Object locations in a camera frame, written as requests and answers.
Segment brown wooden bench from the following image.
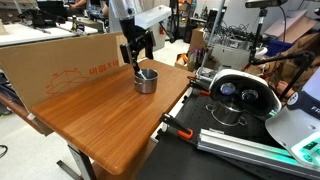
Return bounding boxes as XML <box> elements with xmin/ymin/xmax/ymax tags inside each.
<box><xmin>0</xmin><ymin>91</ymin><xmax>54</xmax><ymax>137</ymax></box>

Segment steel pot with handles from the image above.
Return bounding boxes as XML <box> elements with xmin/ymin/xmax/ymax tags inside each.
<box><xmin>205</xmin><ymin>100</ymin><xmax>248</xmax><ymax>127</ymax></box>

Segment white VR headset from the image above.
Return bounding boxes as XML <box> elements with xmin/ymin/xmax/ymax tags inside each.
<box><xmin>208</xmin><ymin>68</ymin><xmax>283</xmax><ymax>121</ymax></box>

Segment stainless steel mug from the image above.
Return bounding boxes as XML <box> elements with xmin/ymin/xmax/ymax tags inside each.
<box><xmin>133</xmin><ymin>67</ymin><xmax>160</xmax><ymax>95</ymax></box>

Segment aluminium extrusion rail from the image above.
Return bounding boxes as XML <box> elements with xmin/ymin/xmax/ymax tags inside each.
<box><xmin>196</xmin><ymin>128</ymin><xmax>320</xmax><ymax>179</ymax></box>

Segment pinkish flat cardboard sheet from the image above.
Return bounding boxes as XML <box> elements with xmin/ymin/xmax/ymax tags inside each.
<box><xmin>264</xmin><ymin>9</ymin><xmax>318</xmax><ymax>44</ymax></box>

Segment bystander resting hand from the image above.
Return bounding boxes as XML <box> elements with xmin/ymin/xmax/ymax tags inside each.
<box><xmin>275</xmin><ymin>79</ymin><xmax>297</xmax><ymax>98</ymax></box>

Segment black camera stand pole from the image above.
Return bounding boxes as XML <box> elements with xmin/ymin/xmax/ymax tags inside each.
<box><xmin>248</xmin><ymin>8</ymin><xmax>269</xmax><ymax>66</ymax></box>

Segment blue plastic bin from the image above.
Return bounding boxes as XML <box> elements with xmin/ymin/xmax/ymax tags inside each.
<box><xmin>265</xmin><ymin>39</ymin><xmax>296</xmax><ymax>57</ymax></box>

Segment grey metal table leg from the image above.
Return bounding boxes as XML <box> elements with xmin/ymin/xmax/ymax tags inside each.
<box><xmin>55</xmin><ymin>142</ymin><xmax>98</xmax><ymax>180</ymax></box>

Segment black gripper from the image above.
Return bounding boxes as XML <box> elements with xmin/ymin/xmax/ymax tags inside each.
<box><xmin>119</xmin><ymin>16</ymin><xmax>156</xmax><ymax>73</ymax></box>

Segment grey storage box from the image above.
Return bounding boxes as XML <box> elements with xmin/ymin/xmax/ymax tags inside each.
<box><xmin>210</xmin><ymin>43</ymin><xmax>252</xmax><ymax>71</ymax></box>

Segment black stereo camera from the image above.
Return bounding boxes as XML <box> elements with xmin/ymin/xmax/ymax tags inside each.
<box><xmin>244</xmin><ymin>0</ymin><xmax>288</xmax><ymax>9</ymax></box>

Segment brown cardboard box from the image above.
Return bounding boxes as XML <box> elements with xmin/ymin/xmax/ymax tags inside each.
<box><xmin>189</xmin><ymin>27</ymin><xmax>209</xmax><ymax>52</ymax></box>

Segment black perforated robot table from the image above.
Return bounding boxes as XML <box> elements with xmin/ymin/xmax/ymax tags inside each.
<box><xmin>135</xmin><ymin>87</ymin><xmax>320</xmax><ymax>180</ymax></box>

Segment black cable loop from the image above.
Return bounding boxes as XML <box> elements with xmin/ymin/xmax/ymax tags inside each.
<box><xmin>0</xmin><ymin>144</ymin><xmax>9</xmax><ymax>160</ymax></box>

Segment person in brown jacket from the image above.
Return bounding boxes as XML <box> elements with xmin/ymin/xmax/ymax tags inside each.
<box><xmin>263</xmin><ymin>32</ymin><xmax>320</xmax><ymax>101</ymax></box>

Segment black orange bar clamp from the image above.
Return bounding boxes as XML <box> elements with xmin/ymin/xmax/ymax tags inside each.
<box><xmin>186</xmin><ymin>75</ymin><xmax>212</xmax><ymax>97</ymax></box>
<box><xmin>159</xmin><ymin>112</ymin><xmax>195</xmax><ymax>141</ymax></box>

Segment silver metal pole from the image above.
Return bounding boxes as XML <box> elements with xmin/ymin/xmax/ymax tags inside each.
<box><xmin>198</xmin><ymin>0</ymin><xmax>227</xmax><ymax>77</ymax></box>

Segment white work table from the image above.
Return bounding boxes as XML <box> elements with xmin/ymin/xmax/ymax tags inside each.
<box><xmin>0</xmin><ymin>21</ymin><xmax>99</xmax><ymax>47</ymax></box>

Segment red fire extinguisher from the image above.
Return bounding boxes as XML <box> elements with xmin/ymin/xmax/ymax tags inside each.
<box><xmin>158</xmin><ymin>19</ymin><xmax>167</xmax><ymax>36</ymax></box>

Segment large brown cardboard sheet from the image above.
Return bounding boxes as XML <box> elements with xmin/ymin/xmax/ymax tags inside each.
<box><xmin>0</xmin><ymin>31</ymin><xmax>147</xmax><ymax>113</ymax></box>

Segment black equipment on table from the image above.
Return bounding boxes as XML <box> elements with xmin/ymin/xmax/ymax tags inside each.
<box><xmin>17</xmin><ymin>8</ymin><xmax>67</xmax><ymax>29</ymax></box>

